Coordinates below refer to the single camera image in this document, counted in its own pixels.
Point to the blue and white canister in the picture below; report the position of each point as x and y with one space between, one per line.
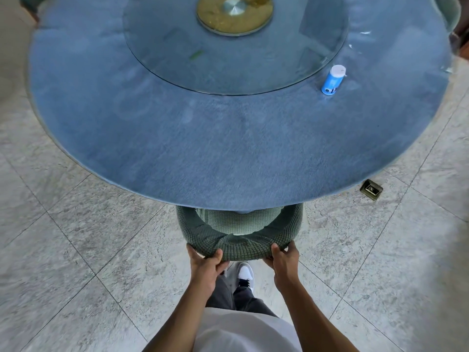
333 80

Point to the person's left thumb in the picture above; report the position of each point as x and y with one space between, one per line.
219 255

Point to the green upholstered chair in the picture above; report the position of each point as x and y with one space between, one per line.
238 234
31 5
449 10

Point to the grey trousers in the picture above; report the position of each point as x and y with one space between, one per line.
238 298

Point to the person's left forearm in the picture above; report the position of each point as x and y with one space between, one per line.
176 318

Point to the green leaf scrap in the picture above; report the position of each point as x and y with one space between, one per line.
196 54

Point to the person's left hand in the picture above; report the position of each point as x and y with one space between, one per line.
203 266

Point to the round glass turntable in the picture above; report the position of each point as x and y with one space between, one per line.
234 51

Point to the person's right forearm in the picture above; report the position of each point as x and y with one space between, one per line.
311 318

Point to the person's right thumb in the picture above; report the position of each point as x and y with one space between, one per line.
274 251

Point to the white shirt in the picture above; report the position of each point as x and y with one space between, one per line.
245 331

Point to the round blue table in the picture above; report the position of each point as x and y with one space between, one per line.
234 142

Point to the person's right hand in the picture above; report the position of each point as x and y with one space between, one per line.
284 269

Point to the brass floor socket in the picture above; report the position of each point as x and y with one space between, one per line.
371 189

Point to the white sneaker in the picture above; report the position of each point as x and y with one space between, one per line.
244 274

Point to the gold turntable base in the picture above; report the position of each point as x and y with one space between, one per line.
234 14

